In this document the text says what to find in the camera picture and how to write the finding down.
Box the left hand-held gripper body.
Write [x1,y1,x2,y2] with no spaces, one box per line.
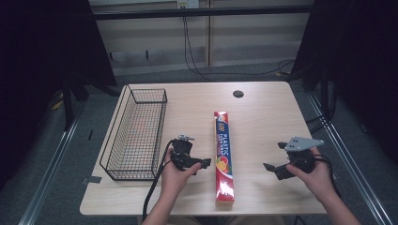
[170,134,197,172]

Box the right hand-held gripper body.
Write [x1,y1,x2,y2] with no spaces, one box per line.
[283,136,326,174]

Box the person's left hand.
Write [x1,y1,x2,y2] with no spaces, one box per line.
[160,147,202,202]

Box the person's right hand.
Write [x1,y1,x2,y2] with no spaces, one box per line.
[285,147,338,203]

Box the red plastic wrap box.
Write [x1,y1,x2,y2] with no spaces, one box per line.
[213,110,236,207]

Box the grey tape piece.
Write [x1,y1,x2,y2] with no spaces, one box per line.
[81,175,103,186]

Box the dark curtain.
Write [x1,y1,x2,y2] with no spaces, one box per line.
[290,0,398,163]
[0,0,118,191]

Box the black horizontal metal bar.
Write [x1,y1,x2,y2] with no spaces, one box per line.
[92,4,315,22]

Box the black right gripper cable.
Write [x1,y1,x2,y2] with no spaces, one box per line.
[313,154,344,200]

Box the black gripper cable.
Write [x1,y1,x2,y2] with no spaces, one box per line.
[142,139,176,222]
[313,154,344,200]

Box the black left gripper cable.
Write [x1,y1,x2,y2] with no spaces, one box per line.
[142,139,176,222]

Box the silver floor rail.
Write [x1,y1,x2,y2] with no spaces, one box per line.
[305,92,392,225]
[18,115,81,225]

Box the black wire basket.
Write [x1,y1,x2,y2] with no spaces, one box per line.
[99,83,169,182]

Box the black hanging wall cable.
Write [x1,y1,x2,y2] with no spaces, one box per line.
[182,16,296,83]

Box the white wall power outlet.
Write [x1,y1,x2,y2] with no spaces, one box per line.
[176,0,201,9]

